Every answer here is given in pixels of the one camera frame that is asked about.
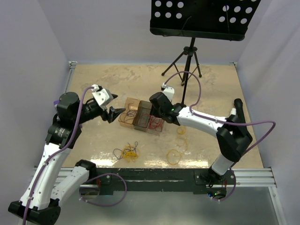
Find orange transparent bin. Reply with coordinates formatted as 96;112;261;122
118;97;140;129

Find purple thin cable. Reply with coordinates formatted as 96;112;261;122
120;107;137;124

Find clear transparent bin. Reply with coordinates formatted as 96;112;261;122
146;116;165;136

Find grey transparent bin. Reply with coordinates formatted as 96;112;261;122
133;100;152;132

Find yellow red cable ball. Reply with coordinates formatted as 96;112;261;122
112;141;140;163

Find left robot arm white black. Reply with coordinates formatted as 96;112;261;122
8;86;125;225

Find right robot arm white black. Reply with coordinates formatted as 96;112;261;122
150;92;253;186

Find purple metronome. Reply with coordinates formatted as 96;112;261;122
53;100;60;113

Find white microphone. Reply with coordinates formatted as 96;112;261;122
230;108;237;115

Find black microphone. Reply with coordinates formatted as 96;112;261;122
234;98;246;123

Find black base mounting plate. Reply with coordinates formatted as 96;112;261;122
81;168;236;195

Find black music stand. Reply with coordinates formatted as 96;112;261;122
149;0;261;107

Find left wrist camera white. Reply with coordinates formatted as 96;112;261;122
92;84;113;110

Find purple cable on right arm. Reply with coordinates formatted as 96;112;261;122
165;71;277;202

